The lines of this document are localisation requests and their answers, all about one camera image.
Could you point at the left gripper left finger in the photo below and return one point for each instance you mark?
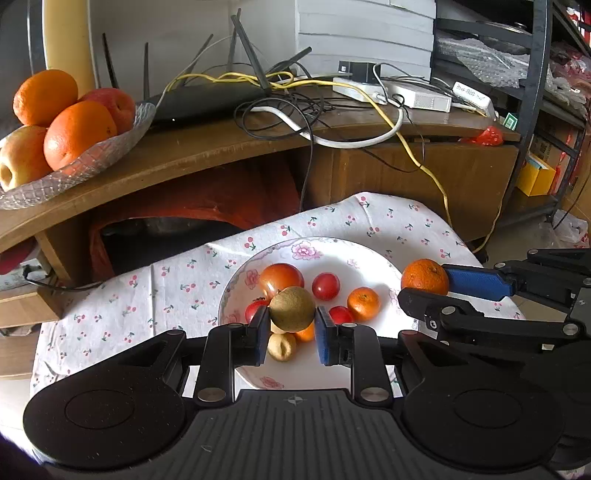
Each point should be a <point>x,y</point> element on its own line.
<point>226,348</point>

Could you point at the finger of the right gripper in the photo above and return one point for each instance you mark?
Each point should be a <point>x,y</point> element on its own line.
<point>544,285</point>
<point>443,314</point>

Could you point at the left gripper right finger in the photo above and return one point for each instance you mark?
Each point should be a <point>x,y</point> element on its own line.
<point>358,348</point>

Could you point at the small red cherry tomato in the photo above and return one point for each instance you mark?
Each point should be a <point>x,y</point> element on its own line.
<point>341,315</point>

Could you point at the orange mandarin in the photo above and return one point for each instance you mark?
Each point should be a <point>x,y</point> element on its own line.
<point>426,275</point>
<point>307,334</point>
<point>364,303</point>

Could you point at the oval red cherry tomato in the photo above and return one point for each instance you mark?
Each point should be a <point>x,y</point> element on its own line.
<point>253,307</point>

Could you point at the tan longan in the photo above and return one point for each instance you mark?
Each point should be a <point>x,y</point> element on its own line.
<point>282,347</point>
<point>275,329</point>
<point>293,309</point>

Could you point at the hidden red cherry tomato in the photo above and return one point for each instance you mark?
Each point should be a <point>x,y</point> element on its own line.
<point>326,286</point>

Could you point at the large red tomato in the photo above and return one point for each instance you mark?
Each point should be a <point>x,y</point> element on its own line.
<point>279,276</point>

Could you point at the white floral porcelain bowl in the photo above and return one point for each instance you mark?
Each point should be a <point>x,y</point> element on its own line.
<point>355,265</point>

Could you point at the yellow box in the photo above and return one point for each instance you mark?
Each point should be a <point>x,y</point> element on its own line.
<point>535,177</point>

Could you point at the wooden tv stand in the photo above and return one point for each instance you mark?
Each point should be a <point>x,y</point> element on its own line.
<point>425,197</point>

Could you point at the cherry print tablecloth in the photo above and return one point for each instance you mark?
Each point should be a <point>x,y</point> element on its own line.
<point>183,292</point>

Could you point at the red plastic bag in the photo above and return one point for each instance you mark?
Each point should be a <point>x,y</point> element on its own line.
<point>490,137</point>

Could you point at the black metal shelf rack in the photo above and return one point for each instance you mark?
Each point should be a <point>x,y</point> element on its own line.
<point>534,26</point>

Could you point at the white labelled device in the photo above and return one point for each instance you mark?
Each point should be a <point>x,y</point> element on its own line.
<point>474,97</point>

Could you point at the white power strip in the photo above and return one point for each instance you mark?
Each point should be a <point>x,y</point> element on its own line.
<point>412,96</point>

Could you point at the silver set-top box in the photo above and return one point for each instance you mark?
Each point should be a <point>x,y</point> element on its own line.
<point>31,269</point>

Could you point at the glass fruit dish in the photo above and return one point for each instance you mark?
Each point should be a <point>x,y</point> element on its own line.
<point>95,160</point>

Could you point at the black power adapter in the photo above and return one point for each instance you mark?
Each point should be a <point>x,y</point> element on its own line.
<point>362,72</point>

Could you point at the front large orange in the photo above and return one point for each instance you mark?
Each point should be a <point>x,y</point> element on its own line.
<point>75,130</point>

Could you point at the large orange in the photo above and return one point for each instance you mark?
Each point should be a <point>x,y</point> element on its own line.
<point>75,130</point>
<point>43,96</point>

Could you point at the black wifi router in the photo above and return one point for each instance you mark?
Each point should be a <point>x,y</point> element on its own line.
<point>172,53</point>

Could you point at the yellow red apple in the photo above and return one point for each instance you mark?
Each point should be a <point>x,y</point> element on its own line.
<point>22,157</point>

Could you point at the top large orange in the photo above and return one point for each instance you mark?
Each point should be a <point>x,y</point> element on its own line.
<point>43,96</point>

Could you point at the yellow cylinder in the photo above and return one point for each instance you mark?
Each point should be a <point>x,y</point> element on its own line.
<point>66,40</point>

